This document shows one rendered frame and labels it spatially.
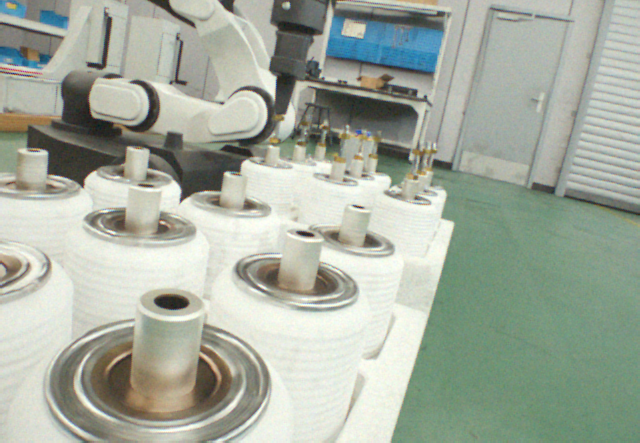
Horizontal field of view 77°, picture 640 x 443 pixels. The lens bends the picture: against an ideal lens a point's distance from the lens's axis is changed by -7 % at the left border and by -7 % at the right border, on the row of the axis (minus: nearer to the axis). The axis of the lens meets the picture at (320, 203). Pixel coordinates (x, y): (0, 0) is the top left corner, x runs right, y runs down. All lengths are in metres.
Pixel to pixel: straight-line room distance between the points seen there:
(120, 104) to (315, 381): 1.10
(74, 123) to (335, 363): 1.27
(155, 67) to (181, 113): 2.17
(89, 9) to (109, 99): 1.80
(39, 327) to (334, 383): 0.15
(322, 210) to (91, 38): 2.52
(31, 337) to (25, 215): 0.15
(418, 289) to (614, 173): 5.42
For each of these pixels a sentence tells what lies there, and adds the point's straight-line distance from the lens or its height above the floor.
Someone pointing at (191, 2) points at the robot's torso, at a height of 0.56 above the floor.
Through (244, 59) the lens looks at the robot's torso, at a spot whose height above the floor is 0.44.
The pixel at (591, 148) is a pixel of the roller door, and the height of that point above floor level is 0.64.
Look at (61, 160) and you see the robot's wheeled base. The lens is 1.24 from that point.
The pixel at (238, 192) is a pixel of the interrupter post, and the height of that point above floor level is 0.27.
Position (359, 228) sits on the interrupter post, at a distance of 0.35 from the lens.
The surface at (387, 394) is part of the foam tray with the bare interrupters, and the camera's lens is 0.31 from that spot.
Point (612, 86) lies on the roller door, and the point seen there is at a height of 1.39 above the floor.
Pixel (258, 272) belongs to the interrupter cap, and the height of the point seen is 0.25.
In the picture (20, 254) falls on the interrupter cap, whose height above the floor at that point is 0.25.
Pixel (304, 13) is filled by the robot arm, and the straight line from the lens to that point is 0.70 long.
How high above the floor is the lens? 0.35
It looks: 11 degrees down
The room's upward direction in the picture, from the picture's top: 11 degrees clockwise
